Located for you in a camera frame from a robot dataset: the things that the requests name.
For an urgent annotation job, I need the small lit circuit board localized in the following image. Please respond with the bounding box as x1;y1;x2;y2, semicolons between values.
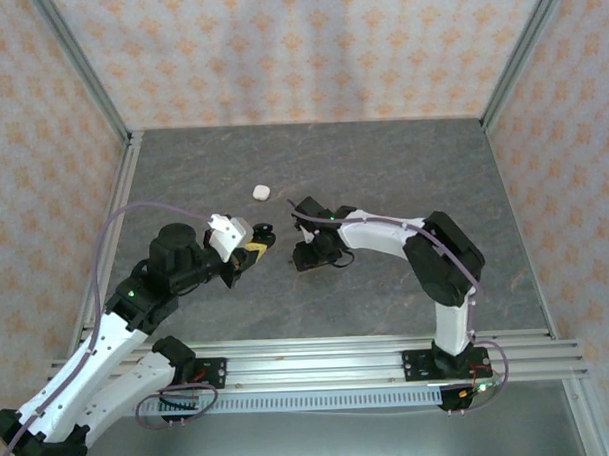
459;378;505;399

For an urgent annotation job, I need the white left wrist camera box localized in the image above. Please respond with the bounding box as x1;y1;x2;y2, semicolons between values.
205;211;256;265

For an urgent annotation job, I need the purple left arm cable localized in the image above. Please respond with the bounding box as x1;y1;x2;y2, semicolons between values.
0;199;227;456

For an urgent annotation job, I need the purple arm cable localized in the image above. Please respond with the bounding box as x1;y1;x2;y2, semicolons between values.
0;199;227;456
286;191;512;419

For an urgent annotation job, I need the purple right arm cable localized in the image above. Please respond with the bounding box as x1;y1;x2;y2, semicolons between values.
286;191;512;419

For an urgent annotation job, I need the aluminium table side rail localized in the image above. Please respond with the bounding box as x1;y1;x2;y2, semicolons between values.
63;131;153;357

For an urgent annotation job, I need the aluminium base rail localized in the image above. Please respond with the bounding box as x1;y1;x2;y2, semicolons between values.
47;327;591;398

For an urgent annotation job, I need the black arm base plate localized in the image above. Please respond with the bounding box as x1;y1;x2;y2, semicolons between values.
181;357;229;392
401;346;491;384

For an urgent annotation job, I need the grey slotted cable duct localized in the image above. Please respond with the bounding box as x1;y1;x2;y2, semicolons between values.
89;385;445;421

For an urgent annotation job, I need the aluminium frame post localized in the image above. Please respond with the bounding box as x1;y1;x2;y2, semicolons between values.
475;0;576;128
29;0;133;143

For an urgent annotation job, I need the aluminium frame leg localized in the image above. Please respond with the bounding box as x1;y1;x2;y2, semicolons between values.
561;376;609;456

